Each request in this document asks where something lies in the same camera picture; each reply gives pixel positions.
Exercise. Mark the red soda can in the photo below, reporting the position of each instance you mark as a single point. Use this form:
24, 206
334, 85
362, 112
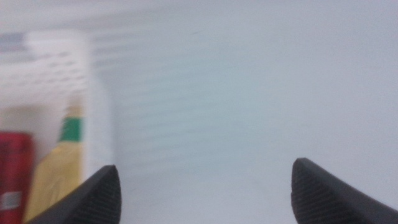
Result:
14, 168

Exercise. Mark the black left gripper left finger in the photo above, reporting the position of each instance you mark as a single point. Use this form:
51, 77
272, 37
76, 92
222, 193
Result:
96, 202

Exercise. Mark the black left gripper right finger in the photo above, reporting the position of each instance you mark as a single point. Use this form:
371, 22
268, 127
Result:
323, 199

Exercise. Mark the white perforated plastic basket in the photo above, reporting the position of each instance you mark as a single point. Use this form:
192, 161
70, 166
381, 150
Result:
56, 68

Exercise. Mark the yellow tea bottle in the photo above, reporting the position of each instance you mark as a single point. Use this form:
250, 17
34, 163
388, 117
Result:
56, 174

